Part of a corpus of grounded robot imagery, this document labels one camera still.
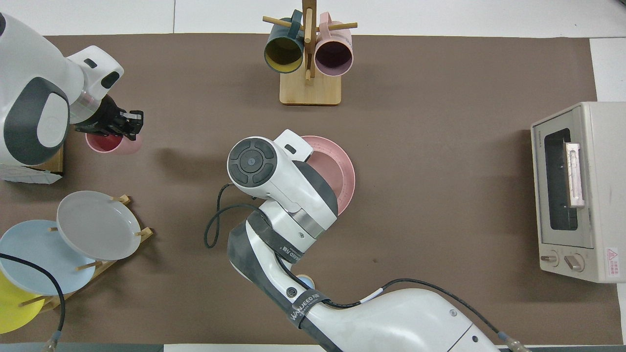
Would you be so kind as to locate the dark teal mug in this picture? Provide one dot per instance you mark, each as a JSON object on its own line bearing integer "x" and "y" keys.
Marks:
{"x": 283, "y": 51}

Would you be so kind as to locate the white toaster oven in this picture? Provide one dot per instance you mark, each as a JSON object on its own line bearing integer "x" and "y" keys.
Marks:
{"x": 596, "y": 195}

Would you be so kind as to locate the pink mug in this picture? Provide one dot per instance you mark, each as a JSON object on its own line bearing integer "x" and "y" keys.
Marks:
{"x": 333, "y": 56}

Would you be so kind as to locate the white checked cloth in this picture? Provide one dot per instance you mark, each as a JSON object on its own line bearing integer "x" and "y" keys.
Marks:
{"x": 29, "y": 175}

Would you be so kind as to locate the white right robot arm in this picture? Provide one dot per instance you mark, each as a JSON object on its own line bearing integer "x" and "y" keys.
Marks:
{"x": 293, "y": 190}

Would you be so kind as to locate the wooden mug tree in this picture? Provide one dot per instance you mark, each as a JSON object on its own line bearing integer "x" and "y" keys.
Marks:
{"x": 310, "y": 90}

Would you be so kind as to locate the pink plate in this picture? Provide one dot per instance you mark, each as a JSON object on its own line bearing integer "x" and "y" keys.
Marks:
{"x": 340, "y": 166}

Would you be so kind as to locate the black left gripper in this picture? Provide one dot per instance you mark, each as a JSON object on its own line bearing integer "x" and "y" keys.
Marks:
{"x": 103, "y": 120}

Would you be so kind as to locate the yellow plate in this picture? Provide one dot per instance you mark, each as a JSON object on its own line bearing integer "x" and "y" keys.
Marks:
{"x": 14, "y": 308}

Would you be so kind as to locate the brown table mat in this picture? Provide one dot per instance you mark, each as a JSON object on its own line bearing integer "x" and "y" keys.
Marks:
{"x": 440, "y": 146}

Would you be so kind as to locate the wooden plate rack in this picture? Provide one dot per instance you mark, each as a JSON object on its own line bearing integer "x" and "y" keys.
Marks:
{"x": 145, "y": 233}

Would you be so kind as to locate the light blue plate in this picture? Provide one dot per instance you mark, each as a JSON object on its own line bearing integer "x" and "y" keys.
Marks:
{"x": 39, "y": 254}

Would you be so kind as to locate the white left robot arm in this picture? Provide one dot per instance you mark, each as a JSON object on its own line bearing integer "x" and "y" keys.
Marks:
{"x": 34, "y": 93}

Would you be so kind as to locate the grey plate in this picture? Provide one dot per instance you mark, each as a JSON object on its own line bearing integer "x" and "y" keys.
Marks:
{"x": 98, "y": 225}

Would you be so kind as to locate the pink cup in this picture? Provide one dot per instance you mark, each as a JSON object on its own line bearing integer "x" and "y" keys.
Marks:
{"x": 115, "y": 145}

